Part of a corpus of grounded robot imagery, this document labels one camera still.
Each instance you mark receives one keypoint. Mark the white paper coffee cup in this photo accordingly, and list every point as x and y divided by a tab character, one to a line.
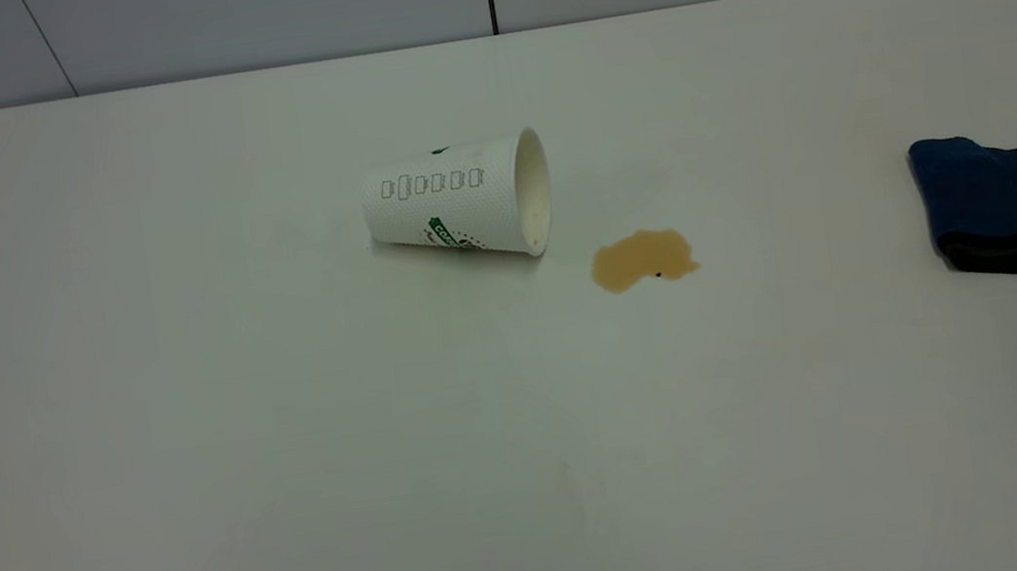
449	203

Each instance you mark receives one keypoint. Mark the brown coffee spill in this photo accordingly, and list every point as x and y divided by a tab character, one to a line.
638	261

